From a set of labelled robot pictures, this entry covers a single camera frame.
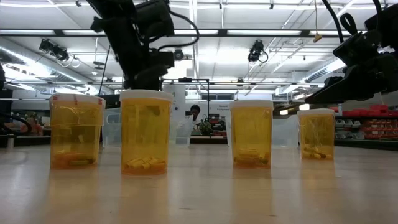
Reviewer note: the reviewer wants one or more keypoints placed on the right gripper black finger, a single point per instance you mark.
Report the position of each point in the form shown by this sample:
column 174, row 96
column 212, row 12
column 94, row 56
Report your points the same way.
column 329, row 91

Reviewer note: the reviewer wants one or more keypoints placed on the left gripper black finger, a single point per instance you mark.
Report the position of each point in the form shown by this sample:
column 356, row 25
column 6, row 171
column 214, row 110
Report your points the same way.
column 147, row 81

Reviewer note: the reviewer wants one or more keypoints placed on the medium orange pill bottle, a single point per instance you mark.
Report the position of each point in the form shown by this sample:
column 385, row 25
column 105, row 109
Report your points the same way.
column 316, row 137

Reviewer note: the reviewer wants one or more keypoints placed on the large orange pill bottle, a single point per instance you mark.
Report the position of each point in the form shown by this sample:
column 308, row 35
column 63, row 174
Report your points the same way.
column 145, row 137
column 251, row 137

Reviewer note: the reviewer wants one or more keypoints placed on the amber pill bottle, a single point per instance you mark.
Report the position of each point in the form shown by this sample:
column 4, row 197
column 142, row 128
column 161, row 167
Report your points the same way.
column 76, row 140

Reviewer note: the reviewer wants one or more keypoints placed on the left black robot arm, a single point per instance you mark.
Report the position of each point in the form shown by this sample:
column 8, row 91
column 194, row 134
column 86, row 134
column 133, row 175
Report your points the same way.
column 115, row 28

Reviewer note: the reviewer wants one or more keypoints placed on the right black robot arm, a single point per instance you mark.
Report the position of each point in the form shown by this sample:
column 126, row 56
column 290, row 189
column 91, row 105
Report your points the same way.
column 388, row 21

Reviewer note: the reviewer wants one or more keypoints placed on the clear plastic bin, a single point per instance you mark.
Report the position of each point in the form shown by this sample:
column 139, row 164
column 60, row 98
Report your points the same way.
column 284, row 133
column 112, row 130

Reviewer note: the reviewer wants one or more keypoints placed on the white pillar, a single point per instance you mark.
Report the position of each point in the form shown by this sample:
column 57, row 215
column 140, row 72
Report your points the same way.
column 178, row 99

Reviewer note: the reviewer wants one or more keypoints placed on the black monitor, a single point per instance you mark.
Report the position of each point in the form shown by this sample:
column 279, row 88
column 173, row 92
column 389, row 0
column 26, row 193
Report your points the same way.
column 113, row 101

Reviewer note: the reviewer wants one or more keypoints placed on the shelf with red bins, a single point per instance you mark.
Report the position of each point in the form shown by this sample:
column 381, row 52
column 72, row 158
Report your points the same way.
column 373, row 127

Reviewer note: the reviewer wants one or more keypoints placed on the yellow hanging plug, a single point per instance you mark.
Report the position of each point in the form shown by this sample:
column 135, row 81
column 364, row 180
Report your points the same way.
column 317, row 38

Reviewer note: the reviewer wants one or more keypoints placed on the person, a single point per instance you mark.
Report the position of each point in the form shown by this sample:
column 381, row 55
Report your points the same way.
column 32, row 127
column 195, row 109

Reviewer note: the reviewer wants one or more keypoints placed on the small potted plant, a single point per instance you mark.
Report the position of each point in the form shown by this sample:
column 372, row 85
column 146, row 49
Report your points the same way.
column 205, row 127

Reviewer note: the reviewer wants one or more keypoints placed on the black ceiling device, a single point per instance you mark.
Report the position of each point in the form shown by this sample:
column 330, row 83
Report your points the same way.
column 54, row 49

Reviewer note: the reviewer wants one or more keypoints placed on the round black ceiling camera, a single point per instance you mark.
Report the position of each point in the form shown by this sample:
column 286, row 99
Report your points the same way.
column 178, row 54

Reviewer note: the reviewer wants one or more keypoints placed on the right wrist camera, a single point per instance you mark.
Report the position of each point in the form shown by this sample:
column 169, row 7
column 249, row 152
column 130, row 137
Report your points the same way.
column 357, row 48

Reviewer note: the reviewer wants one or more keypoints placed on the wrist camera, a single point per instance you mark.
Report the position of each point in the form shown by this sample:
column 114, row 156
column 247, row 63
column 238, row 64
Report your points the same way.
column 155, row 18
column 357, row 48

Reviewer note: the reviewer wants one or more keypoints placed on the black stand frame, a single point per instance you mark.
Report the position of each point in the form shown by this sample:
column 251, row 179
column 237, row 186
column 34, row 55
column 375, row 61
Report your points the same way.
column 185, row 80

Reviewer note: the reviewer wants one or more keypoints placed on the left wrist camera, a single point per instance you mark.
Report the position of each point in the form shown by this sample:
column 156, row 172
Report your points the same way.
column 155, row 18

